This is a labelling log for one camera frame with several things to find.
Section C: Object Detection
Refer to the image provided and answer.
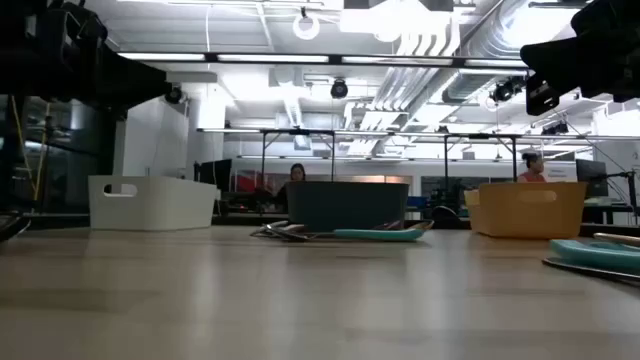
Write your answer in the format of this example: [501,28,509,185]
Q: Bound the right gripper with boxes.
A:
[519,0,640,117]

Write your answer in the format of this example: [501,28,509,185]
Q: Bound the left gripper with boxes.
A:
[49,42,174,109]

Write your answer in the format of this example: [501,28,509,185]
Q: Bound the silver spoon teal handle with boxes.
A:
[549,238,640,275]
[333,228,426,243]

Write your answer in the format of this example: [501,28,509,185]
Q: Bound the black ceiling spotlight cluster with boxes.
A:
[489,77,527,105]

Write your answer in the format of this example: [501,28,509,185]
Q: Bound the person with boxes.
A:
[274,162,309,214]
[517,151,549,184]

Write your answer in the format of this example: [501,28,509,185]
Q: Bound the black computer monitor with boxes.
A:
[575,158,610,197]
[193,158,234,194]

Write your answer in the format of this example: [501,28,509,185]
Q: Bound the white plastic bin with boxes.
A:
[88,174,220,232]

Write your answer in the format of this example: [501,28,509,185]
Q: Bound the overhead light bar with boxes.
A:
[115,51,531,69]

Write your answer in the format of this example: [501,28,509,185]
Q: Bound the orange plastic bin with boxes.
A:
[463,181,589,240]

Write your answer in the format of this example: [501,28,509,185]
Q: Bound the black stand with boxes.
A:
[594,169,640,226]

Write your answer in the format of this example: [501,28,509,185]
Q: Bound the red storage bins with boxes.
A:
[232,171,291,195]

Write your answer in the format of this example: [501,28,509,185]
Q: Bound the black office chair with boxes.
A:
[432,205,464,224]

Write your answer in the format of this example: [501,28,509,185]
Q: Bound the dark teal plastic bin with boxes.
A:
[285,180,411,234]

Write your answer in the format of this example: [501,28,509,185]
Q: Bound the silver ventilation duct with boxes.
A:
[439,0,551,105]

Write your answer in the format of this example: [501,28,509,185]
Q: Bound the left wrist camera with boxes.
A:
[47,0,110,51]

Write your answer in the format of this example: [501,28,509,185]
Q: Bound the yellow cable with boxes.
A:
[9,94,51,201]

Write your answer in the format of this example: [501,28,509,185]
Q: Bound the black background rig frame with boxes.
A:
[259,128,337,182]
[443,132,519,182]

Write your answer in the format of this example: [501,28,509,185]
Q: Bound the white ring lamp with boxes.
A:
[292,12,321,41]

